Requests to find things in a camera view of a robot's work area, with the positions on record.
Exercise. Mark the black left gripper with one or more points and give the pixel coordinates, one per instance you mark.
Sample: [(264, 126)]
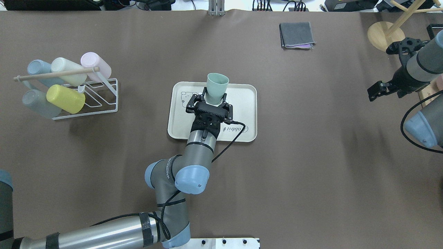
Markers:
[(190, 106)]

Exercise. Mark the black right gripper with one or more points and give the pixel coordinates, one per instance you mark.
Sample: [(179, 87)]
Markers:
[(401, 81)]

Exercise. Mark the mint green cup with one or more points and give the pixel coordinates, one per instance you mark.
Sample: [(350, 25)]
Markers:
[(216, 86)]

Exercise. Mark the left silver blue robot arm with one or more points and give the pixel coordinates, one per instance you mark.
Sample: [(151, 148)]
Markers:
[(172, 179)]

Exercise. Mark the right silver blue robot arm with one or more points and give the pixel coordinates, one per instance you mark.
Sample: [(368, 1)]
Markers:
[(421, 63)]

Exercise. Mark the cream white rectangular tray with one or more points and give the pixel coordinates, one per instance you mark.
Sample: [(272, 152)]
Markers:
[(243, 98)]

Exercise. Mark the pink cup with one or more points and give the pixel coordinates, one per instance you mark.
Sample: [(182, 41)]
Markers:
[(92, 59)]

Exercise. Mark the yellow cup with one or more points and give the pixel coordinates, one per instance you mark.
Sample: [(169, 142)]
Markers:
[(66, 98)]

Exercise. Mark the grey cup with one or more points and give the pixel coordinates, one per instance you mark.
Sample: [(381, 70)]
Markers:
[(36, 101)]

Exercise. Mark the light blue cup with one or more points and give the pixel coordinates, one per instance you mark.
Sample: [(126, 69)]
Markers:
[(38, 66)]

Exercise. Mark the wooden mug tree stand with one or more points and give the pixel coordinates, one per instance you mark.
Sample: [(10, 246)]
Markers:
[(381, 34)]

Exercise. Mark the folded grey cloth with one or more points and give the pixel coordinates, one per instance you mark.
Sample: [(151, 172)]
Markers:
[(296, 35)]

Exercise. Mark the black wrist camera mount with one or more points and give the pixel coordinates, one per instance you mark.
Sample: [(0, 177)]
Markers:
[(406, 48)]

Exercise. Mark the aluminium frame post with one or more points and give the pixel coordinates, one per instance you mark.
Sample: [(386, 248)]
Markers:
[(216, 7)]

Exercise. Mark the white wire cup rack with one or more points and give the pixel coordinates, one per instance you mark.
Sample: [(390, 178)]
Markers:
[(100, 97)]

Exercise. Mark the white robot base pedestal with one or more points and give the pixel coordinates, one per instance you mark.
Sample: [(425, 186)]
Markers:
[(222, 243)]

